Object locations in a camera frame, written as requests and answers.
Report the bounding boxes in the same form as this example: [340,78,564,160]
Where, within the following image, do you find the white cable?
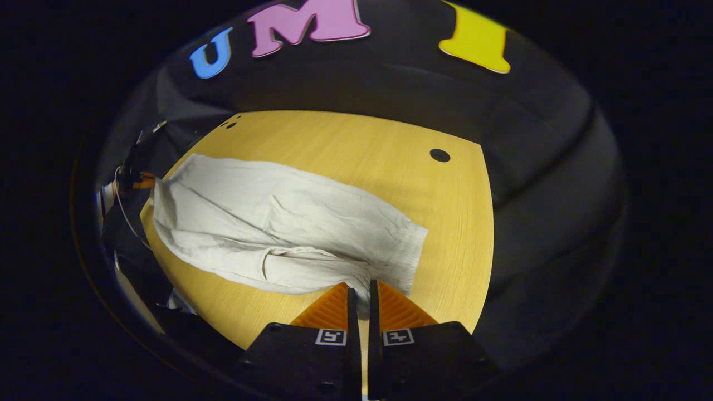
[114,166,152,251]

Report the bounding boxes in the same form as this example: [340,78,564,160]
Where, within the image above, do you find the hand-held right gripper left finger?
[237,282,360,400]

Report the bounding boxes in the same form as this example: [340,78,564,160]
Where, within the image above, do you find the black backdrop cloth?
[92,0,627,368]

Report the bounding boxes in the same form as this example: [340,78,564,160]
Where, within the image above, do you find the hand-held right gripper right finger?
[368,280,498,399]

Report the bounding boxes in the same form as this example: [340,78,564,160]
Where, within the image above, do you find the white jeans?
[149,153,429,304]

